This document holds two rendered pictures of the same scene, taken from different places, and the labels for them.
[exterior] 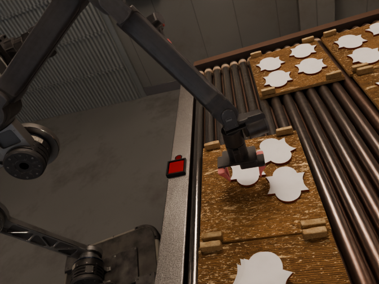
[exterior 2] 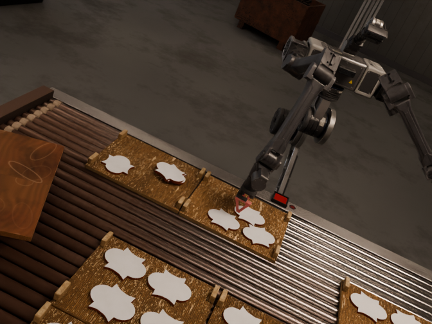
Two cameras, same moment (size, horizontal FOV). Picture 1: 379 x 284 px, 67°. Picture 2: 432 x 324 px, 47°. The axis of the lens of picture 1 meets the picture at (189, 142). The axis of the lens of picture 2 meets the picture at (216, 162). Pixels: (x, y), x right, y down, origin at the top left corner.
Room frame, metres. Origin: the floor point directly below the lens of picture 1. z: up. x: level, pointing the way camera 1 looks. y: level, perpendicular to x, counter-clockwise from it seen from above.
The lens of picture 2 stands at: (0.12, -1.79, 2.06)
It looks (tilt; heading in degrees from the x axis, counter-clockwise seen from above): 29 degrees down; 79
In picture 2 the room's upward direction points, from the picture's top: 23 degrees clockwise
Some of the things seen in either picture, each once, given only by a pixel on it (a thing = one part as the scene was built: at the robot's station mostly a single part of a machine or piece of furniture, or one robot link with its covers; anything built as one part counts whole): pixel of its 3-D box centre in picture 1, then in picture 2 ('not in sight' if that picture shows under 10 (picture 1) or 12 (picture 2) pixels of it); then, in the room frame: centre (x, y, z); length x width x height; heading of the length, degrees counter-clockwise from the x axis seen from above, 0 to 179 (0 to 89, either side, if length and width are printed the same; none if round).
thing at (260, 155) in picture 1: (253, 165); (242, 201); (0.62, -0.15, 1.00); 0.07 x 0.07 x 0.09; 71
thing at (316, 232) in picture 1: (314, 233); (180, 202); (0.38, -0.20, 0.95); 0.06 x 0.02 x 0.03; 73
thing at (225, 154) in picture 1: (237, 151); (252, 184); (0.63, -0.12, 1.08); 0.10 x 0.07 x 0.07; 71
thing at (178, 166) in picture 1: (176, 167); (279, 199); (0.84, 0.08, 0.92); 0.06 x 0.06 x 0.01; 73
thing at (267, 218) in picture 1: (254, 181); (238, 215); (0.63, -0.14, 0.93); 0.41 x 0.35 x 0.02; 162
